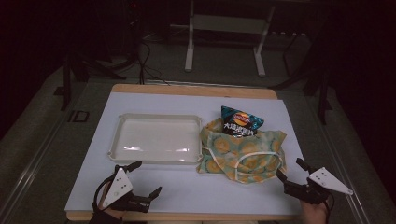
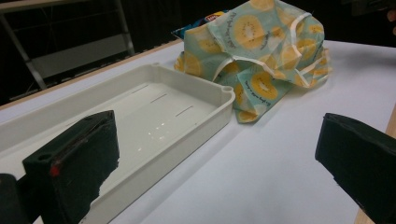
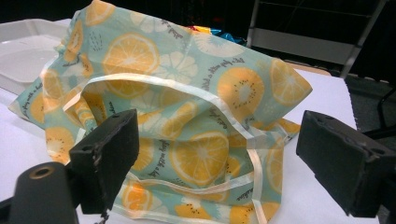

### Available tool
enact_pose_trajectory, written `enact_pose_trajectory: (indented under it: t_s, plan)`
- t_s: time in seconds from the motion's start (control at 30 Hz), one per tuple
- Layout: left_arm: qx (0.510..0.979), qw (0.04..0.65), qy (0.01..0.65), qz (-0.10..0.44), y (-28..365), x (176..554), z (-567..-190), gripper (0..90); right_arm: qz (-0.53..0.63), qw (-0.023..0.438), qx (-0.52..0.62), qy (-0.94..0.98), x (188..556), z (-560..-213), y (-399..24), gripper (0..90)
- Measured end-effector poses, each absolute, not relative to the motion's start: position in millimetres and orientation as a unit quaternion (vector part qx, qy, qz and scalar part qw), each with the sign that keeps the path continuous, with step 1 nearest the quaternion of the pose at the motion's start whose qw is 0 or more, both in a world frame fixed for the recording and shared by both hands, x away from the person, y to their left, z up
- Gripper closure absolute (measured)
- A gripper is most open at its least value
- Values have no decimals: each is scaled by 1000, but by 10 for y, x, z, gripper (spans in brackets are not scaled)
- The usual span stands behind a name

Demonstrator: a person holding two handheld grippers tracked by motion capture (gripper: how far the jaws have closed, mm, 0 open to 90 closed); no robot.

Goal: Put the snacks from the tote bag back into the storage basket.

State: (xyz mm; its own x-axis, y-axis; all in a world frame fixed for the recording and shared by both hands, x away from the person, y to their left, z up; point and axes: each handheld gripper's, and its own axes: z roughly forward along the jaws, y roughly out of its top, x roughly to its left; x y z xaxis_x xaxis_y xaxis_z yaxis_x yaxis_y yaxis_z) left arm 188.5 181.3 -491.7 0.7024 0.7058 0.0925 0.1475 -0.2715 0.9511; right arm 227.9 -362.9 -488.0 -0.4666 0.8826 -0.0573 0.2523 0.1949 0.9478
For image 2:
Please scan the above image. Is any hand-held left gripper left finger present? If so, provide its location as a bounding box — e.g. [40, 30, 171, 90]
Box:
[21, 109, 120, 224]

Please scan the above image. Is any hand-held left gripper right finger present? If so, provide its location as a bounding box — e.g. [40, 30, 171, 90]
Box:
[314, 112, 396, 224]

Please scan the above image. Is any white plastic tray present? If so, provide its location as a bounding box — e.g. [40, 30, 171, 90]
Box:
[0, 63, 236, 224]

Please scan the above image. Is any kiwi print fabric bag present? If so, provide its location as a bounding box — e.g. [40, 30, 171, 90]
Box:
[173, 0, 332, 124]

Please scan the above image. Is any blue snack packet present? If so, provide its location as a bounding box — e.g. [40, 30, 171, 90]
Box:
[171, 9, 230, 41]

